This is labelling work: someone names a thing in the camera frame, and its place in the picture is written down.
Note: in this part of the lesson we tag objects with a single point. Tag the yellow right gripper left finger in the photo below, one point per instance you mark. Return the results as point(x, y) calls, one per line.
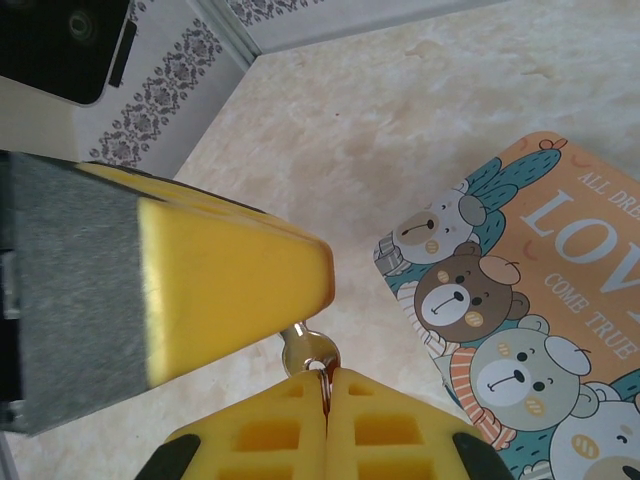
point(265, 435)

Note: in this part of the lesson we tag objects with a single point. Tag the orange bear print tin box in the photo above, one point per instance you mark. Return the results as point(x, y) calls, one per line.
point(525, 310)

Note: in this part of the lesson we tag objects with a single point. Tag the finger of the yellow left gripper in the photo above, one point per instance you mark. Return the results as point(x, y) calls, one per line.
point(215, 285)

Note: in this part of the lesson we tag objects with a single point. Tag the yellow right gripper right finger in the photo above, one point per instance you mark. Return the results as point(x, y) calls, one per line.
point(385, 435)

